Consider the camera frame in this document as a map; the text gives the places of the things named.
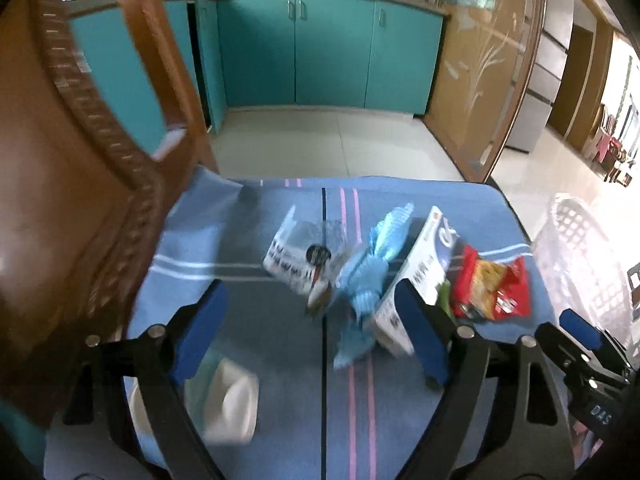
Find striped paper cup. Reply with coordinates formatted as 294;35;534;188
130;355;261;446

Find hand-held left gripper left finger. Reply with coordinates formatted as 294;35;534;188
42;280;231;480

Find white plastic basket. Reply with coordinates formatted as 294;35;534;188
532;192;640;361

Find blue striped seat cushion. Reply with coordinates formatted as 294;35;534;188
122;165;557;480

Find white blue cardboard box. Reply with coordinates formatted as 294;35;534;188
372;205;460;358

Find clear printed plastic packet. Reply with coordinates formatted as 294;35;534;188
262;204;351;318

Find pink stools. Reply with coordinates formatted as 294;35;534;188
582;102;640;188

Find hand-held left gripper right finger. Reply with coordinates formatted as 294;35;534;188
395;280;576;480

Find red snack packet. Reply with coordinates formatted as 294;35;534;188
450;245;532;322

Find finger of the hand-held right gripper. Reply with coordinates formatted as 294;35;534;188
559;308;632;377
535;322;598;378

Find carved wooden chair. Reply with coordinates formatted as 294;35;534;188
0;0;221;431

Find wooden framed glass door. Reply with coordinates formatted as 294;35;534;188
424;0;548;183

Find silver refrigerator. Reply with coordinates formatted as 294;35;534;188
505;0;576;153

